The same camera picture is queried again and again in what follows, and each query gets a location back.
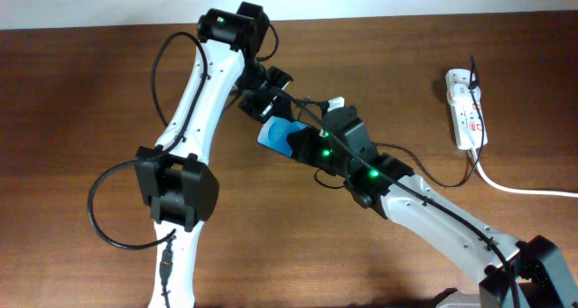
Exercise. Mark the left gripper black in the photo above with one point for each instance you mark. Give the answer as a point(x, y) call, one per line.
point(275, 106)

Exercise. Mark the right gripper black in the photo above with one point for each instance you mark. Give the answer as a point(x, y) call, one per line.
point(306, 142)

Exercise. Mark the blue screen smartphone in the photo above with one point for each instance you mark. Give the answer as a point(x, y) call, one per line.
point(274, 133)

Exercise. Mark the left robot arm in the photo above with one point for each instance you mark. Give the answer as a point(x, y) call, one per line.
point(174, 177)

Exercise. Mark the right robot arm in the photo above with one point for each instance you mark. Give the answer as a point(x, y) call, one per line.
point(508, 271)

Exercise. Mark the white power strip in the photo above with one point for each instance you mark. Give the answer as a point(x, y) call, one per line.
point(465, 109)

